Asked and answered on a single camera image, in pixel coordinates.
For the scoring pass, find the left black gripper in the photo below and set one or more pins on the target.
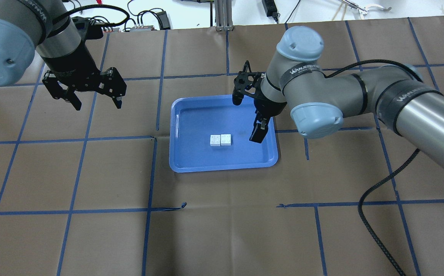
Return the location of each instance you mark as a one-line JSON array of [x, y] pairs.
[[71, 59]]

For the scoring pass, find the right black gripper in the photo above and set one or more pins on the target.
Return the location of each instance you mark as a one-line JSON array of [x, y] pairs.
[[266, 108]]

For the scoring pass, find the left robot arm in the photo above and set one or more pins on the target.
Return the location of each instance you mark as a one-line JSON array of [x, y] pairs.
[[46, 27]]

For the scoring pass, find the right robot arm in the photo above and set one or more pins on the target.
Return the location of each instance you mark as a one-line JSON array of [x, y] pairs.
[[319, 103]]

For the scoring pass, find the blue plastic tray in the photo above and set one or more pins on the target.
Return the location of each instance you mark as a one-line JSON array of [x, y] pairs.
[[194, 119]]

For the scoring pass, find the black power adapter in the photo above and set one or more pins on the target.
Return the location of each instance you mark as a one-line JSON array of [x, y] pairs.
[[270, 8]]

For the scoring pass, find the aluminium frame post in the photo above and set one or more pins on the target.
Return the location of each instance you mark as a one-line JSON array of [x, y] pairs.
[[223, 15]]

